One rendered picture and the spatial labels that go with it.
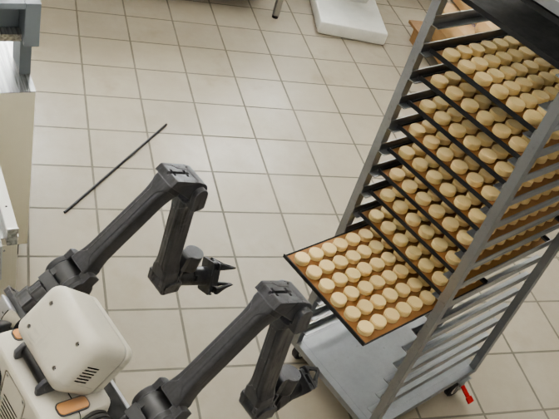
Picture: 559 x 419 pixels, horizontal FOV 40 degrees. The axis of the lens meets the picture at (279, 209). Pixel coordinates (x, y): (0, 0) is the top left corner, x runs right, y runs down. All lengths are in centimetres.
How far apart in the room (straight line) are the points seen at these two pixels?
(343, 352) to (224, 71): 222
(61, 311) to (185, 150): 242
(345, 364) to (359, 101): 223
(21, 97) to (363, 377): 164
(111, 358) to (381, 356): 167
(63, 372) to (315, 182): 261
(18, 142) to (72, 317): 135
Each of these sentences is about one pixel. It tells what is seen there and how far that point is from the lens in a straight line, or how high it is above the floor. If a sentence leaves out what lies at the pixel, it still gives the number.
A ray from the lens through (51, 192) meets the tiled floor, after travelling 370.
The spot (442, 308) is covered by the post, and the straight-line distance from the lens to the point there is 246.
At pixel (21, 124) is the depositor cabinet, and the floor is 70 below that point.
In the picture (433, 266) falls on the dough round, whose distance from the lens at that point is 253.
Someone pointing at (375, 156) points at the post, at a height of 110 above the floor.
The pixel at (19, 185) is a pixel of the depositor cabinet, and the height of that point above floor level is 41.
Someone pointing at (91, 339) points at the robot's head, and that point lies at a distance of 169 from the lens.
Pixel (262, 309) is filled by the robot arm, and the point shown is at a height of 124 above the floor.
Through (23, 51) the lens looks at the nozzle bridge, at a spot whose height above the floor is 94.
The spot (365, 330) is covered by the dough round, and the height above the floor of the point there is 79.
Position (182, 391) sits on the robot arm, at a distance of 173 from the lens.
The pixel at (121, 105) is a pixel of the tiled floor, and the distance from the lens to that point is 430.
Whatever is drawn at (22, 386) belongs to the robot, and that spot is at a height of 98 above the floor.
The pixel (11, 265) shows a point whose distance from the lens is 238.
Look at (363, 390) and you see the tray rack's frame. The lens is 306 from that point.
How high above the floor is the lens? 247
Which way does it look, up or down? 40 degrees down
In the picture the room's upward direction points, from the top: 19 degrees clockwise
